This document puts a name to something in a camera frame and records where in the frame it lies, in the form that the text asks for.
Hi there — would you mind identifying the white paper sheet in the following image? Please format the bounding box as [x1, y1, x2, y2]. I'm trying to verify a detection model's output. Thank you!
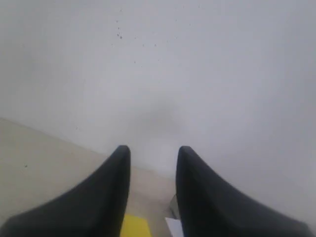
[165, 217, 184, 237]

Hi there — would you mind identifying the yellow foam cube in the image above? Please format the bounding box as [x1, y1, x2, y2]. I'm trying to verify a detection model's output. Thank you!
[120, 214, 152, 237]

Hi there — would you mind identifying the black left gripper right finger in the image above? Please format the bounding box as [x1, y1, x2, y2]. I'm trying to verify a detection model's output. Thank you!
[176, 146, 315, 237]

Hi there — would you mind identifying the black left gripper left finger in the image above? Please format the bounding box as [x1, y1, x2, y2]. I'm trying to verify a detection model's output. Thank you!
[0, 145, 130, 237]

